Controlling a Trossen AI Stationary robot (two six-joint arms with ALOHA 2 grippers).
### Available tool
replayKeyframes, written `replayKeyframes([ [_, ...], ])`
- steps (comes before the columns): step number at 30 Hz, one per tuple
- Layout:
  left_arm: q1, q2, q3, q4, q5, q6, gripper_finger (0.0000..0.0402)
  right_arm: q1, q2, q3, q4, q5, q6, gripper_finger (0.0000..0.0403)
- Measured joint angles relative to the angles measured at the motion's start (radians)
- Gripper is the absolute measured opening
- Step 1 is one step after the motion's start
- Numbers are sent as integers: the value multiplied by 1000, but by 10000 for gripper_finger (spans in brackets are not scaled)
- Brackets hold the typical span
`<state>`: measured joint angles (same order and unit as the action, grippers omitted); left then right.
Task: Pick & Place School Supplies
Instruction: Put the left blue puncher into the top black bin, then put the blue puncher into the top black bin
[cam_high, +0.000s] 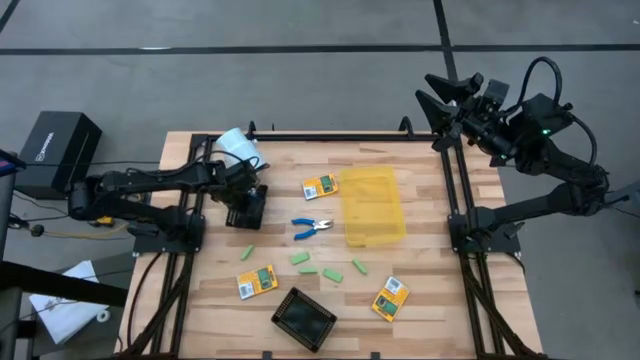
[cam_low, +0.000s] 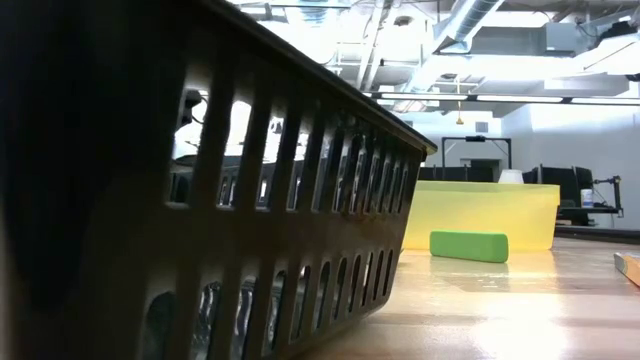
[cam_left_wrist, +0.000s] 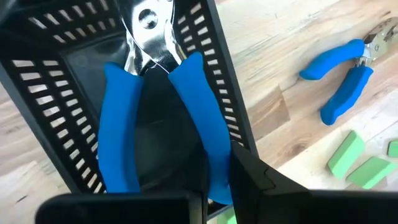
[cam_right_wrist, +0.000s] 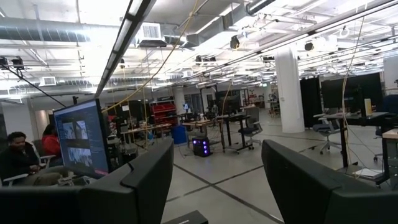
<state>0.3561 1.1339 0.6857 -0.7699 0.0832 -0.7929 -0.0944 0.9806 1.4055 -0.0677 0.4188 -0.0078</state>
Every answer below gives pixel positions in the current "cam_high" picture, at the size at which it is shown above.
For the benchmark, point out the yellow translucent plastic bin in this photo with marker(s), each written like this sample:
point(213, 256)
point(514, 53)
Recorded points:
point(372, 210)

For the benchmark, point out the green rectangular eraser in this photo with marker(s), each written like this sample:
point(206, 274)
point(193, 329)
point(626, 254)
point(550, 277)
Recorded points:
point(308, 270)
point(300, 258)
point(359, 266)
point(247, 252)
point(332, 275)

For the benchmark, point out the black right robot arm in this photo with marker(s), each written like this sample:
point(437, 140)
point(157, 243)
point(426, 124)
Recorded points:
point(540, 200)

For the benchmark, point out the large black slotted basket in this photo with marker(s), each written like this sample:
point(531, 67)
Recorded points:
point(303, 320)

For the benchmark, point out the dark grey chair base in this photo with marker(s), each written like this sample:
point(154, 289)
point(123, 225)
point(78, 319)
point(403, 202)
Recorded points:
point(634, 192)

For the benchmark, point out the yellow packaged calculator card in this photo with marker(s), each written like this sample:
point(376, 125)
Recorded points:
point(320, 186)
point(257, 281)
point(390, 299)

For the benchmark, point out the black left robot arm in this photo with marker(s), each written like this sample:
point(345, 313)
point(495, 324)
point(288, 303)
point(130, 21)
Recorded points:
point(150, 180)

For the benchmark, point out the black cardboard box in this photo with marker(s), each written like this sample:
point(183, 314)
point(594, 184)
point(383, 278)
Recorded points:
point(55, 150)

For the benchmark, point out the white cup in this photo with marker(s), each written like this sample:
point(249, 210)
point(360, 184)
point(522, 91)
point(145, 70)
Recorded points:
point(235, 142)

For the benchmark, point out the white paper sheets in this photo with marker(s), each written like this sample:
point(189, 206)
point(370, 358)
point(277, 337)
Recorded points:
point(65, 320)

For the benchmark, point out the black round plug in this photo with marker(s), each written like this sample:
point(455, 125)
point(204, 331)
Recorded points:
point(37, 230)

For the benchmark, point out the white tape roll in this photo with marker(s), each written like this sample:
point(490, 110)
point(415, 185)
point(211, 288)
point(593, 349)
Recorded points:
point(98, 316)

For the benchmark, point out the small lit screen device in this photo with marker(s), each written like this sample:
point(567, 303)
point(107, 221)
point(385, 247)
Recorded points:
point(7, 162)

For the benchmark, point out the small black slotted basket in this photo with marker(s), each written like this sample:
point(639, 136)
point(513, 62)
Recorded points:
point(247, 215)

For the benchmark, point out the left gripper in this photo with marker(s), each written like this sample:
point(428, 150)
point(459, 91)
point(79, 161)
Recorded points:
point(237, 177)

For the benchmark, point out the yellow connector plug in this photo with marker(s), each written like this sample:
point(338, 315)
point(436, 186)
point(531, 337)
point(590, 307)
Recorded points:
point(104, 220)

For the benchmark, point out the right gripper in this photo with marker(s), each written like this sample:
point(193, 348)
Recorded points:
point(480, 125)

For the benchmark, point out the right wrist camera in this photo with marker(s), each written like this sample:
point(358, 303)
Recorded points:
point(495, 92)

